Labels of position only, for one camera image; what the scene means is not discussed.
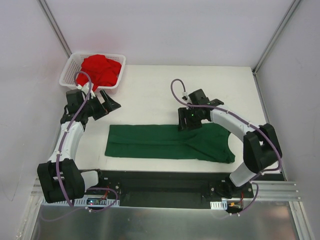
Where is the green t shirt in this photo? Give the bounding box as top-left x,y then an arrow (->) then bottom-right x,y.
104,123 -> 235,164

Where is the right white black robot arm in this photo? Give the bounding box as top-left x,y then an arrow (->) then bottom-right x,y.
178,89 -> 282,198

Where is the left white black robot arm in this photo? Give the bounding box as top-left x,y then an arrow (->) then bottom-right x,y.
37,89 -> 121,204

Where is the red t shirt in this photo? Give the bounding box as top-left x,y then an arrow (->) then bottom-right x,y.
81,54 -> 122,92

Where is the white plastic basket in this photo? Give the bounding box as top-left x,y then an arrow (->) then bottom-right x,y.
59,51 -> 127,94

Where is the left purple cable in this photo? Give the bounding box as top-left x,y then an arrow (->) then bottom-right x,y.
55,70 -> 119,213

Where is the purple cable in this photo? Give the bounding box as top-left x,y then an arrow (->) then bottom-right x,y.
170,78 -> 283,218
55,70 -> 119,213

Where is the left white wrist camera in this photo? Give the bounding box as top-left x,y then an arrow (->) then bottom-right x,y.
76,82 -> 96,99

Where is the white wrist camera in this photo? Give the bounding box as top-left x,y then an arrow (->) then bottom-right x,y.
76,82 -> 96,99
182,91 -> 188,101

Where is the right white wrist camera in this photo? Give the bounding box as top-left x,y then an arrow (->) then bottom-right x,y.
182,91 -> 188,101

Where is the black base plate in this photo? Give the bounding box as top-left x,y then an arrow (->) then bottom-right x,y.
88,170 -> 254,209

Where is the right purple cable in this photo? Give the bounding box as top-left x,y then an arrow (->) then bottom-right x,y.
170,78 -> 283,218

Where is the right slotted cable duct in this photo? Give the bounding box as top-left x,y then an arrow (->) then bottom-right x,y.
210,200 -> 228,211

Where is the slotted cable duct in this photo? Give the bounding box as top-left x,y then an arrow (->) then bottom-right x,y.
41,197 -> 120,208
210,200 -> 228,211

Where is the left slotted cable duct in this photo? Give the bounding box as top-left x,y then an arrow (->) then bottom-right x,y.
41,197 -> 120,208

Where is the aluminium rail frame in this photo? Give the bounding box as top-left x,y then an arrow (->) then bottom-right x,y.
31,176 -> 303,201

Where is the left aluminium corner post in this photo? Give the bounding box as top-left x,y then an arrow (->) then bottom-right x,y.
37,0 -> 72,58

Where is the aluminium corner post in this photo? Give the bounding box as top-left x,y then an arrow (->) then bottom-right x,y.
37,0 -> 72,58
252,0 -> 303,76

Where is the right aluminium corner post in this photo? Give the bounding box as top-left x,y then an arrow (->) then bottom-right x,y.
252,0 -> 303,76

